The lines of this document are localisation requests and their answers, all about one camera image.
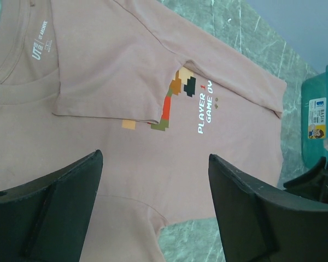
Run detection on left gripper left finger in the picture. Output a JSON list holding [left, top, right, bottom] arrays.
[[0, 150, 103, 261]]

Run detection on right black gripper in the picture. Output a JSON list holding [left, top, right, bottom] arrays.
[[283, 157, 328, 204]]

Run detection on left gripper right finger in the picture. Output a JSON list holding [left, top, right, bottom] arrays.
[[208, 154, 328, 261]]

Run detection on teal plastic basin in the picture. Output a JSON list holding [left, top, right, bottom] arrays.
[[301, 65, 328, 168]]

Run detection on pink printed t shirt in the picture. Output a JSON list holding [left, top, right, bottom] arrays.
[[0, 1, 286, 261]]

